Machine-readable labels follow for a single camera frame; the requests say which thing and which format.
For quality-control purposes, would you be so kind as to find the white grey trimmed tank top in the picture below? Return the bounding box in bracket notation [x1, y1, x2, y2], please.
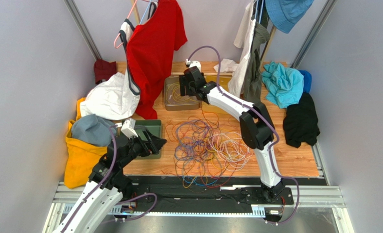
[119, 18, 141, 97]

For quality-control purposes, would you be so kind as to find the green plastic tray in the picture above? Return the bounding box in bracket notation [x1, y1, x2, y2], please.
[135, 119, 163, 160]

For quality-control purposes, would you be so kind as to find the yellow cloth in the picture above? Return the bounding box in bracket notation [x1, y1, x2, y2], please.
[64, 98, 107, 189]

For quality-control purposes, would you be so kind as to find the dark red cloth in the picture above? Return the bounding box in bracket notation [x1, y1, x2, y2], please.
[93, 59, 117, 84]

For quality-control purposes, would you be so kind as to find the white cloth pile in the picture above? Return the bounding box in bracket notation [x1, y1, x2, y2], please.
[79, 70, 140, 120]

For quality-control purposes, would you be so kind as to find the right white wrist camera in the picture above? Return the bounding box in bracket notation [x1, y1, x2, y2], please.
[185, 59, 202, 71]

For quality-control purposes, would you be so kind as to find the black cloth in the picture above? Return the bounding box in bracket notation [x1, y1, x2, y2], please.
[283, 92, 320, 148]

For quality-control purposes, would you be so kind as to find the yellow plastic tray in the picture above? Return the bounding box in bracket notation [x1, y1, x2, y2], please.
[202, 75, 231, 114]

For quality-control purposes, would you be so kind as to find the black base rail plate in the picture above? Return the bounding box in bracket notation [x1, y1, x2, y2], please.
[118, 176, 296, 215]

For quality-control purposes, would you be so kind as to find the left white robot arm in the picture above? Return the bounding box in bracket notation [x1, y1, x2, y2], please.
[54, 126, 167, 233]

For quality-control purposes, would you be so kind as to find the white crumpled cloth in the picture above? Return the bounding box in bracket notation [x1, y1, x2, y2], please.
[213, 58, 239, 73]

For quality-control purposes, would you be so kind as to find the dark blue cloth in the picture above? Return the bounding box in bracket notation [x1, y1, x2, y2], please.
[299, 70, 312, 93]

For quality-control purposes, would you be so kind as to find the pink clothes hanger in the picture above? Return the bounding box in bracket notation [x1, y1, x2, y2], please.
[113, 0, 139, 49]

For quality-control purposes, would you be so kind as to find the red t-shirt on hanger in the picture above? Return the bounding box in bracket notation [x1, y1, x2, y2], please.
[126, 0, 188, 119]

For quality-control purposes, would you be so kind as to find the olive hanging garment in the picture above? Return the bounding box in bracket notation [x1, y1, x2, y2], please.
[244, 21, 271, 104]

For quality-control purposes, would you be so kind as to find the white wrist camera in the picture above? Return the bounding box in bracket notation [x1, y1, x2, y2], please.
[185, 59, 202, 71]
[115, 118, 138, 139]

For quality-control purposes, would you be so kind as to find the tangled coloured cable pile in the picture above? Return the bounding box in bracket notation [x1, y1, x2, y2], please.
[165, 110, 266, 194]

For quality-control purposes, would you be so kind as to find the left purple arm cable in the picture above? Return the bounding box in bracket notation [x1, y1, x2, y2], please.
[60, 124, 158, 233]

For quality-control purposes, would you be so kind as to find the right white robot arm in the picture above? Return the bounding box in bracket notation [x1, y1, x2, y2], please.
[179, 67, 285, 202]

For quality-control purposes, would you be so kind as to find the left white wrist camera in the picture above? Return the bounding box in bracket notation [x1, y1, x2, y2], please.
[115, 118, 138, 139]

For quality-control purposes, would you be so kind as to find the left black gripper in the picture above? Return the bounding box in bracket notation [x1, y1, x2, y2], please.
[120, 128, 167, 167]

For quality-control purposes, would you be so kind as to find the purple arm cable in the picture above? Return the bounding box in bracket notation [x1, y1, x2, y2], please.
[60, 124, 158, 233]
[187, 45, 300, 226]

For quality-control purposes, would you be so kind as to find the blue hanging hat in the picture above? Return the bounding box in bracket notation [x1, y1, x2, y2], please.
[265, 0, 314, 34]

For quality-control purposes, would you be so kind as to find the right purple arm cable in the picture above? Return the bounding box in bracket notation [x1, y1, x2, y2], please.
[187, 45, 300, 226]

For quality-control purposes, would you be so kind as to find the white hanging shirt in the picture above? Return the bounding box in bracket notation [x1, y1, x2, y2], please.
[228, 0, 256, 97]

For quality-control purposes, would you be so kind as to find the grey blue cloth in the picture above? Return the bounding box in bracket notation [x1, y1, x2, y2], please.
[71, 114, 117, 147]

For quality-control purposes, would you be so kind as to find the turquoise cloth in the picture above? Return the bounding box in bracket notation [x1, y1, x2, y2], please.
[261, 62, 304, 109]

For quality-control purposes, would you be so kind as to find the grey metal tray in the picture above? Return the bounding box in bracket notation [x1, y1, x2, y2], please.
[163, 76, 201, 111]

